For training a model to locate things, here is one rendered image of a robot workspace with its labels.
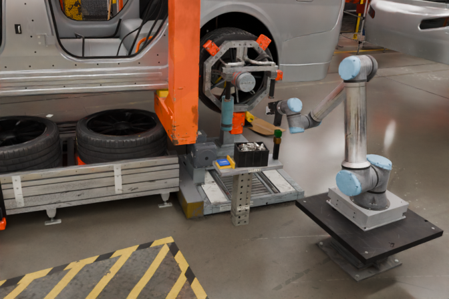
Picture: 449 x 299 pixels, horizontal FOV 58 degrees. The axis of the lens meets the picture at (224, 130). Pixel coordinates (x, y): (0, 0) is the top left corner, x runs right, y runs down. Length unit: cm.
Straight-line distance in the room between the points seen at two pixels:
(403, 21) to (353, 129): 298
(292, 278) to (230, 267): 36
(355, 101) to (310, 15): 137
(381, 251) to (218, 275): 90
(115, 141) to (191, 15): 99
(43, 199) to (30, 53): 96
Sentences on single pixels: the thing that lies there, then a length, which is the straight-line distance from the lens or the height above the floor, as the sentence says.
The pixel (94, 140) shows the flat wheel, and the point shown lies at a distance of 288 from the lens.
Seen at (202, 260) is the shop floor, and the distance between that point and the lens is 254.
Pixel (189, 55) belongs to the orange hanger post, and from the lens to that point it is 251.
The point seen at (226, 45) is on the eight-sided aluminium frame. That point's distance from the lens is 297.
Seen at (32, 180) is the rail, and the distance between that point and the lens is 281.
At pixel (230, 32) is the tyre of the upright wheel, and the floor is 117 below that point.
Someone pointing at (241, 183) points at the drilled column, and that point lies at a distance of 265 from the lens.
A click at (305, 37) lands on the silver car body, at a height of 112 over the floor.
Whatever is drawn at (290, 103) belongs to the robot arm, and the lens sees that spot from 251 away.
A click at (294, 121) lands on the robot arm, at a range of 253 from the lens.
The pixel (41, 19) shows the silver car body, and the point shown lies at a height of 125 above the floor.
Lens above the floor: 165
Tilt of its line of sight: 23 degrees down
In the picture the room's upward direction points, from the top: 3 degrees clockwise
